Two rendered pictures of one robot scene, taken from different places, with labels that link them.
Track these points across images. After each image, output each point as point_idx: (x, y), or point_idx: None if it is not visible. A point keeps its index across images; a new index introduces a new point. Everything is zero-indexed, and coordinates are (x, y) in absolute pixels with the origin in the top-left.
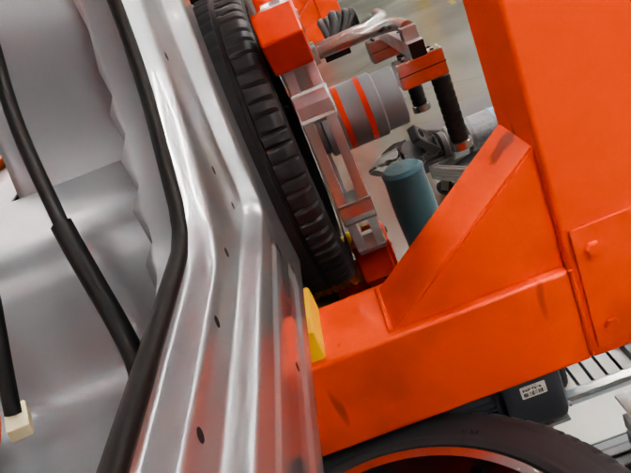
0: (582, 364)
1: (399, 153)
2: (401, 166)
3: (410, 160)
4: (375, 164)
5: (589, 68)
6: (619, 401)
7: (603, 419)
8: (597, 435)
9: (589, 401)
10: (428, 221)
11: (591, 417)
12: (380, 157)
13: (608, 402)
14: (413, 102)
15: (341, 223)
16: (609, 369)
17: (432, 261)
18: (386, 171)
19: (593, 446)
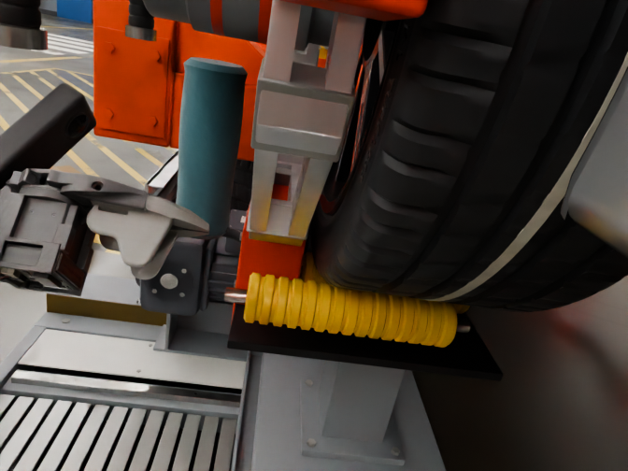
0: (36, 425)
1: (90, 206)
2: (216, 62)
3: (198, 59)
4: (184, 207)
5: None
6: (164, 185)
7: (104, 350)
8: (123, 342)
9: (93, 369)
10: (249, 42)
11: (109, 356)
12: (157, 196)
13: (80, 360)
14: (40, 12)
15: (320, 243)
16: (25, 403)
17: (263, 51)
18: (237, 66)
19: (135, 336)
